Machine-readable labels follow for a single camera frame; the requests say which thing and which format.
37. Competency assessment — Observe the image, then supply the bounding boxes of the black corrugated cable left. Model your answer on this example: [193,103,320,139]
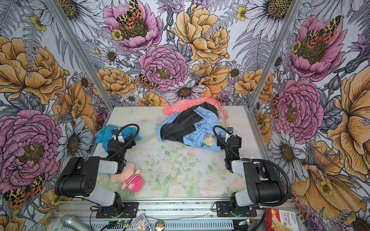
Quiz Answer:
[105,123,140,161]

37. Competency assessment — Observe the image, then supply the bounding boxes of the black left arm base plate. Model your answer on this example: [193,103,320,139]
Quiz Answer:
[96,202,139,218]

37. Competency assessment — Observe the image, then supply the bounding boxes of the pink patterned cloth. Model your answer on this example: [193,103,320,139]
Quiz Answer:
[163,97,228,119]

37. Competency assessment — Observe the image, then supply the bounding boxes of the pink plush doll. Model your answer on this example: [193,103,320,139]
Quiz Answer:
[110,162,144,193]

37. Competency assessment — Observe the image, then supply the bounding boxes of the light blue satin cloth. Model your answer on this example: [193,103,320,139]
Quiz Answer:
[156,105,227,153]

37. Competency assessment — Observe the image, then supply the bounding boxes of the silver microphone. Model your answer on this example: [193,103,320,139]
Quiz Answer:
[61,214,93,231]

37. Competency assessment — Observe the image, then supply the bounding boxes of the small colourful card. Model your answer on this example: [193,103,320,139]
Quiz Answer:
[132,214,152,231]

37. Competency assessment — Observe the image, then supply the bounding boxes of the aluminium corner post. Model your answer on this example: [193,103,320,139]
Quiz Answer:
[248,0,304,110]
[45,1,114,111]

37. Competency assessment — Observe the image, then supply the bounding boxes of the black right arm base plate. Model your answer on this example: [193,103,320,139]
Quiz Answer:
[215,200,257,218]

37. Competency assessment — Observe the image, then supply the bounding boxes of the aluminium front rail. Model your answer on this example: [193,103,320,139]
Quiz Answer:
[49,197,295,231]

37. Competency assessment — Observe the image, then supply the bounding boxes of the black corrugated cable right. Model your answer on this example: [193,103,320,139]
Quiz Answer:
[212,125,292,207]

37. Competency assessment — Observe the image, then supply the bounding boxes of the teal cloth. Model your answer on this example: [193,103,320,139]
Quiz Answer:
[94,124,137,152]

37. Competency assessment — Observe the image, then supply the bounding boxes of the black corrugated cable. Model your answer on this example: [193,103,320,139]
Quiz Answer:
[105,123,140,161]
[212,125,292,207]

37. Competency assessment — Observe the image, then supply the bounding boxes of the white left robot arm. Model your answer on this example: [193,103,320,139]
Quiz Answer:
[54,128,140,217]

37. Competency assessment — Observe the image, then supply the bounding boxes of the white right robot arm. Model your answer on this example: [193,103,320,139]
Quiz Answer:
[213,126,291,217]

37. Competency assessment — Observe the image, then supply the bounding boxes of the red snack box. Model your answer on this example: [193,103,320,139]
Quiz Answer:
[265,208,299,231]

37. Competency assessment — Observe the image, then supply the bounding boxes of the dark grey cloth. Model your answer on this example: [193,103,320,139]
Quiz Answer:
[159,101,219,142]

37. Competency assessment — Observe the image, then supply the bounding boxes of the aluminium corner post right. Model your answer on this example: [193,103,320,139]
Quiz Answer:
[248,0,304,110]

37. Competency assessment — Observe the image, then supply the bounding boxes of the round badge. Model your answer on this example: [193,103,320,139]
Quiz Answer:
[155,220,165,231]

